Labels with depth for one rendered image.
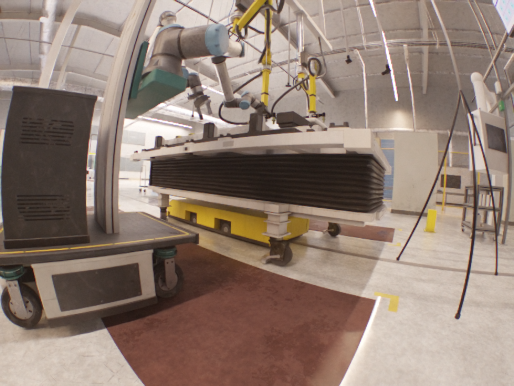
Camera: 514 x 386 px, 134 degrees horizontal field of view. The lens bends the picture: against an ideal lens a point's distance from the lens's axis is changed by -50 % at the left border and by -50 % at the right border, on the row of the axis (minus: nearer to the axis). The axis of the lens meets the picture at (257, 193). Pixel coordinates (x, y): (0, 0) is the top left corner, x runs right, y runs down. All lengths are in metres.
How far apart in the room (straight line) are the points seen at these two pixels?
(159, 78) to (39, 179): 0.57
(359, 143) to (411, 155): 4.99
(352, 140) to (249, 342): 0.94
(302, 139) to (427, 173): 5.07
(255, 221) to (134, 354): 1.45
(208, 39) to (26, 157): 0.79
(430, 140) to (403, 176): 1.20
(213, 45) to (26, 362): 1.32
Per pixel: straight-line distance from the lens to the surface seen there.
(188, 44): 0.99
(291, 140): 1.18
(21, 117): 0.86
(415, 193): 5.94
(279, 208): 1.40
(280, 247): 1.48
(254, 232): 1.91
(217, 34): 0.96
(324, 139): 1.10
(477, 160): 3.40
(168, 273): 1.02
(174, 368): 0.76
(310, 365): 0.78
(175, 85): 0.94
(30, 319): 1.01
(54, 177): 0.83
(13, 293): 0.94
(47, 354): 0.90
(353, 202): 1.34
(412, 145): 6.05
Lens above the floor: 0.57
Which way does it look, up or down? 3 degrees down
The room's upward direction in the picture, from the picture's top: 3 degrees clockwise
